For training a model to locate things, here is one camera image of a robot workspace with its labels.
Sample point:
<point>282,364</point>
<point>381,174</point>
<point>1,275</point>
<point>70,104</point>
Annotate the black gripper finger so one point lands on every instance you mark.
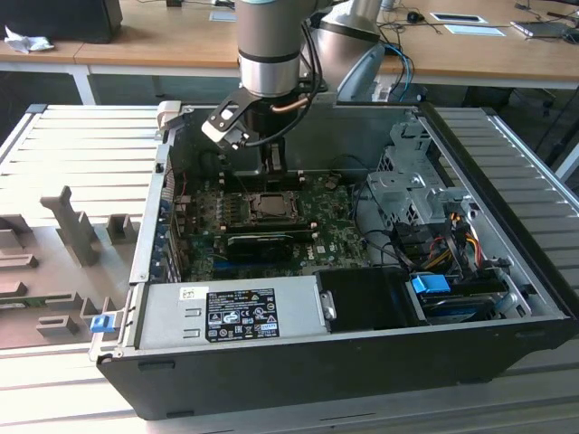
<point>269,158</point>
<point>281,156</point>

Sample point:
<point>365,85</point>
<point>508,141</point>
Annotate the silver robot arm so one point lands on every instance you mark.
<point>269,45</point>

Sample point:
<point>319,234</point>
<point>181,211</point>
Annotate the black RAM slot bank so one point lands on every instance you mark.
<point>253,181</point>
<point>271,229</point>

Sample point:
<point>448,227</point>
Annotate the CPU socket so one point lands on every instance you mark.
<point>271,218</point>

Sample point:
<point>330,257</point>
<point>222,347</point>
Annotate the blue expansion slot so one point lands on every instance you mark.
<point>224,270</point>

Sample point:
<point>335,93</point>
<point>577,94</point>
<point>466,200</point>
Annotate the green motherboard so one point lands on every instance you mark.
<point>335,239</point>

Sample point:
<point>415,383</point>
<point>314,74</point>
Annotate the long wooden desk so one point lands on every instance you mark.
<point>181,45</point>

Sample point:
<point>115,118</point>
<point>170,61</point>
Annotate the silver metal disk cage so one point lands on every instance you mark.
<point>407,194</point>

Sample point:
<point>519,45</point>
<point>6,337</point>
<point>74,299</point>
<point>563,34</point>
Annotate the small white barcode sticker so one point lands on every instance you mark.
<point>192,293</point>

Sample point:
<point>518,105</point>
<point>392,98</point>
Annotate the black power supply label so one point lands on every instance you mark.
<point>242,314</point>

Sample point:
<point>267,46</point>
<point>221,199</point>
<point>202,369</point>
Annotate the black computer mouse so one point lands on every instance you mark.
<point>413,16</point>

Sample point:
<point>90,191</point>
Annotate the grey power supply unit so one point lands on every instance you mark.
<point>167,312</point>

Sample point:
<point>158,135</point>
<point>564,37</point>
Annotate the blue disk carrier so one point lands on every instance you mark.
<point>429,285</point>

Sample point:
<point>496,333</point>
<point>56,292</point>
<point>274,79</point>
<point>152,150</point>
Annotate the grey parts rack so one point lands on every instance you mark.
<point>81,235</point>

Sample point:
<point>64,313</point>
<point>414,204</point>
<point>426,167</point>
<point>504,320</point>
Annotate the black open PC case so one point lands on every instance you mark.
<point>316,380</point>

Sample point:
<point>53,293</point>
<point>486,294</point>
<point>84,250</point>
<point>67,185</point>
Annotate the black box on desk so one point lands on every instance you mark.
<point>59,20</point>

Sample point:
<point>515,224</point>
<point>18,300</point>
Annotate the black hard disk drive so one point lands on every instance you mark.
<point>457,309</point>

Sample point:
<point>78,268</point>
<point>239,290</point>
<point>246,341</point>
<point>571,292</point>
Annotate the blue plastic case latch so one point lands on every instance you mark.
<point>101,324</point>

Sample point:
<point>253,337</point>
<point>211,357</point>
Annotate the crumpled white paper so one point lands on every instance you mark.
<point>27,41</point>

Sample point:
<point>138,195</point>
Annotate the green RAM stick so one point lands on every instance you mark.
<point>36,303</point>

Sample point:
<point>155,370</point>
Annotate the grey laptop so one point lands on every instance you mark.
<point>540,29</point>

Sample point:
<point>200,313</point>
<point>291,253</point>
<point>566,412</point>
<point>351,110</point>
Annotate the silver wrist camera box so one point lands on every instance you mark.
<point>221,131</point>

